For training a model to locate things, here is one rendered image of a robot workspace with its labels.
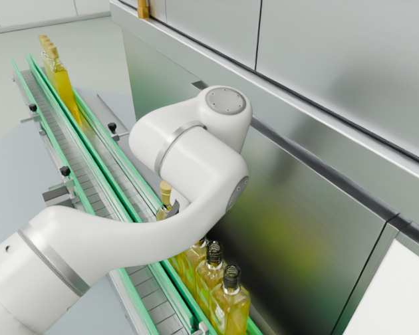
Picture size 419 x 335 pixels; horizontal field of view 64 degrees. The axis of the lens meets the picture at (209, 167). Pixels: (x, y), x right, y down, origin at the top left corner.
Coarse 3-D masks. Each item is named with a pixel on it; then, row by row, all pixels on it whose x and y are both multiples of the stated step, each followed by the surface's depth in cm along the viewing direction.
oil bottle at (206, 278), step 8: (200, 264) 64; (224, 264) 63; (200, 272) 63; (208, 272) 62; (216, 272) 62; (200, 280) 65; (208, 280) 62; (216, 280) 62; (200, 288) 67; (208, 288) 62; (200, 296) 69; (208, 296) 64; (200, 304) 71; (208, 304) 66; (208, 312) 68
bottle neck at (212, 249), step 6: (210, 246) 61; (216, 246) 61; (222, 246) 60; (210, 252) 59; (216, 252) 59; (222, 252) 61; (210, 258) 60; (216, 258) 60; (210, 264) 61; (216, 264) 61
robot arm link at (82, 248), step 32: (192, 128) 36; (192, 160) 34; (224, 160) 34; (192, 192) 34; (224, 192) 33; (32, 224) 29; (64, 224) 29; (96, 224) 29; (128, 224) 29; (160, 224) 30; (192, 224) 31; (64, 256) 28; (96, 256) 29; (128, 256) 30; (160, 256) 31
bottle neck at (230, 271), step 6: (228, 270) 57; (234, 270) 57; (240, 270) 56; (228, 276) 55; (234, 276) 58; (240, 276) 56; (228, 282) 56; (234, 282) 56; (228, 288) 57; (234, 288) 57
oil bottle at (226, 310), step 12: (216, 288) 60; (240, 288) 59; (216, 300) 60; (228, 300) 58; (240, 300) 58; (216, 312) 62; (228, 312) 58; (240, 312) 60; (216, 324) 65; (228, 324) 60; (240, 324) 64
